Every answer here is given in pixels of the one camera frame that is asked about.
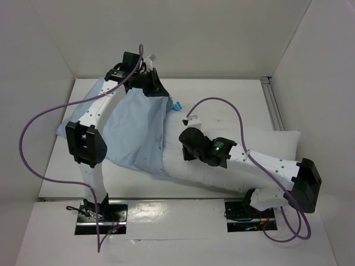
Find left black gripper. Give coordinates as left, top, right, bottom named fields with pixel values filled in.
left=133, top=68, right=169, bottom=97

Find light blue pillowcase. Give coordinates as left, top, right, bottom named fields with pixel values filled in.
left=55, top=78, right=174, bottom=176

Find white pillow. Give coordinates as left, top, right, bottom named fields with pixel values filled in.
left=163, top=112, right=300, bottom=192

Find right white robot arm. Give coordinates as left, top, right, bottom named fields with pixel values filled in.
left=179, top=127, right=322, bottom=217

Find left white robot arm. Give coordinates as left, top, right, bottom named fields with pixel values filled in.
left=58, top=52, right=173, bottom=221

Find blue white pillow tag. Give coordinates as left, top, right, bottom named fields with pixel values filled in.
left=172, top=101, right=182, bottom=112

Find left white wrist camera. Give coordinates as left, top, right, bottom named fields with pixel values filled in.
left=143, top=54, right=156, bottom=73

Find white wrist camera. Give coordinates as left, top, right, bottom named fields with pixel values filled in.
left=182, top=115, right=202, bottom=130
left=143, top=54, right=156, bottom=73

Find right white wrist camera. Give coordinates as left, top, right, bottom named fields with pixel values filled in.
left=182, top=115, right=202, bottom=130

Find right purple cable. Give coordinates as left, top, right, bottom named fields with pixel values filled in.
left=185, top=96, right=312, bottom=243

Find purple cable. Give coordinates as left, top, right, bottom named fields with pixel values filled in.
left=18, top=43, right=145, bottom=253
left=185, top=96, right=312, bottom=243

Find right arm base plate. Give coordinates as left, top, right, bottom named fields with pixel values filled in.
left=224, top=199, right=277, bottom=233

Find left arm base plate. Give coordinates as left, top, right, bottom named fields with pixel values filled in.
left=66, top=201, right=128, bottom=236

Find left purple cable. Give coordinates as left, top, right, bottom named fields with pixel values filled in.
left=18, top=43, right=145, bottom=253

